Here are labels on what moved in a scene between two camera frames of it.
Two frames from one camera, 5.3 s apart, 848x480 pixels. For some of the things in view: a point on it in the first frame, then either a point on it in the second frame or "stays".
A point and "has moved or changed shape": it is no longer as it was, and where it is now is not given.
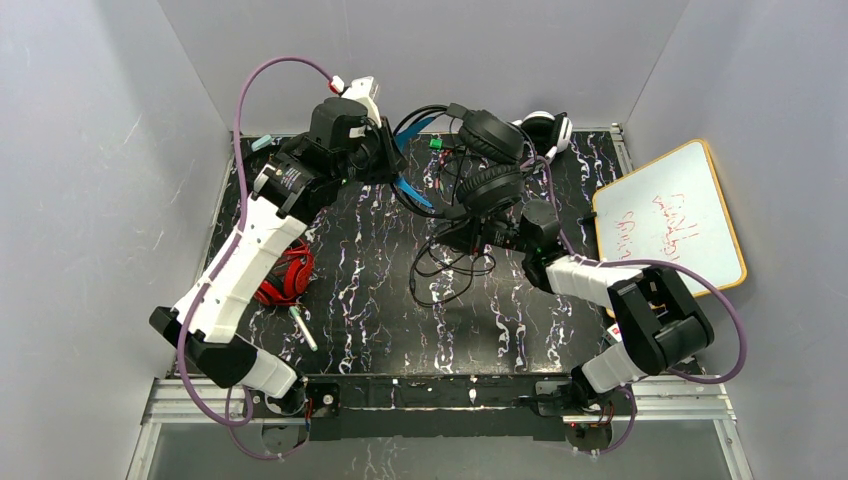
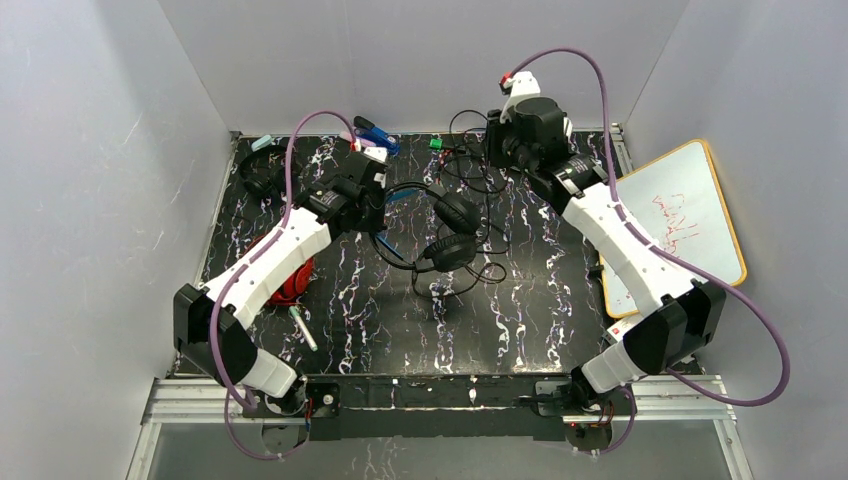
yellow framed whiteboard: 672,213 stays
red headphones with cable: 289,277 stays
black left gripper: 386,155 -> 371,216
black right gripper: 478,234 -> 499,142
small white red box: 614,331 stays
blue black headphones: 462,166 has moved or changed shape
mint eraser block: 261,142 stays
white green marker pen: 310,339 stays
